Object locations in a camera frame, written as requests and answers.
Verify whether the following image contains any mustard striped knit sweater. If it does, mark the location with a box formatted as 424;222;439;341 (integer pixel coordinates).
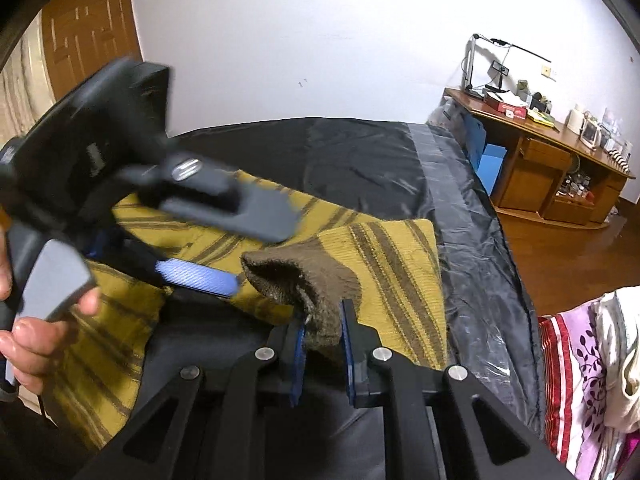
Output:
44;190;448;448

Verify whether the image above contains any person's left hand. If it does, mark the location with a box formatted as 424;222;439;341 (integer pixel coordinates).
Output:
0;224;101;396

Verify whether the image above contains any beige curtain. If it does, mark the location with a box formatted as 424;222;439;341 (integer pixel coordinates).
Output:
0;13;55;145

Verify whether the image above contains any red floral bedding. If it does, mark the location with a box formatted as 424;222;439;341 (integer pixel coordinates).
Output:
538;286;639;479

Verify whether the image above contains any brown wooden door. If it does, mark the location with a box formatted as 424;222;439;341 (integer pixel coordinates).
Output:
41;0;142;100

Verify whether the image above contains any black satin bed sheet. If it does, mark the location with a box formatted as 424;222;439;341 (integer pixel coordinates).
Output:
49;116;547;480

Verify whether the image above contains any wooden desk with clutter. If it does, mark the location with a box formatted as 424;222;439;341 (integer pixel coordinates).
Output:
444;88;632;230

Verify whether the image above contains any black desk lamp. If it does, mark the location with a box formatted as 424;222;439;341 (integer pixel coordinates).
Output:
460;32;552;99

